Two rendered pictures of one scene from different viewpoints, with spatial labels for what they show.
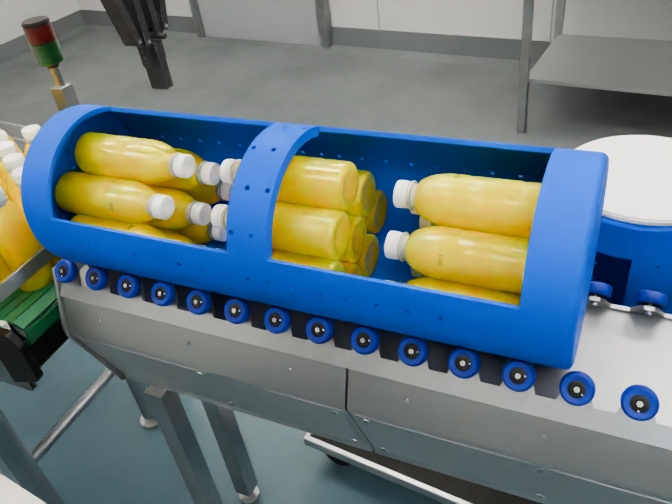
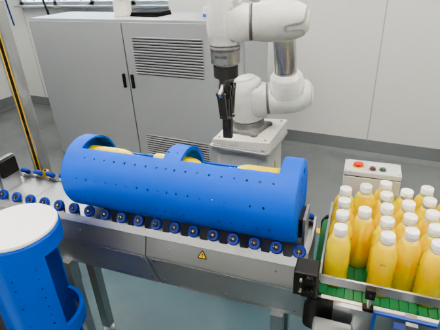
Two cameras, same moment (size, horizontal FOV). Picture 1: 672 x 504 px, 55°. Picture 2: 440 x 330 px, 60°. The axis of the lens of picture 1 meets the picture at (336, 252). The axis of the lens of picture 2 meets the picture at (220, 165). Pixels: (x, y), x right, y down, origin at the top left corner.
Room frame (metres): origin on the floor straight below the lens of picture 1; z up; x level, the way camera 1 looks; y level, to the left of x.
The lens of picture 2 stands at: (2.08, 0.02, 1.80)
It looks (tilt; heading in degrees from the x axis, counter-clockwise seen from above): 28 degrees down; 172
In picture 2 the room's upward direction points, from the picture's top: 3 degrees counter-clockwise
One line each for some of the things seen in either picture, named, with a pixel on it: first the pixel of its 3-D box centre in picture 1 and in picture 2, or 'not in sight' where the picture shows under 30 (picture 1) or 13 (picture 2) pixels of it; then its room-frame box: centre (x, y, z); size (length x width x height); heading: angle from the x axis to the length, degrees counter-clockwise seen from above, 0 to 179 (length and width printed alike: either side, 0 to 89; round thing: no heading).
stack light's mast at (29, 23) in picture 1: (48, 53); not in sight; (1.57, 0.60, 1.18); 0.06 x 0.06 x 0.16
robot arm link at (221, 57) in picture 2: not in sight; (225, 55); (0.93, 0.22, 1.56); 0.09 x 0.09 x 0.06
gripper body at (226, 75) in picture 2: not in sight; (226, 79); (0.94, 0.22, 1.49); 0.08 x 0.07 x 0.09; 150
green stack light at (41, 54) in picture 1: (47, 51); not in sight; (1.57, 0.60, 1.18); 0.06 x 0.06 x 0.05
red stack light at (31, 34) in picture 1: (39, 32); not in sight; (1.57, 0.60, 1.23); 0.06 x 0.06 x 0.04
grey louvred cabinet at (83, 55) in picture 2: not in sight; (149, 97); (-1.47, -0.11, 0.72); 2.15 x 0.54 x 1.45; 55
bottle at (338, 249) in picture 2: not in sight; (336, 256); (1.24, 0.49, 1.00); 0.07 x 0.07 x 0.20
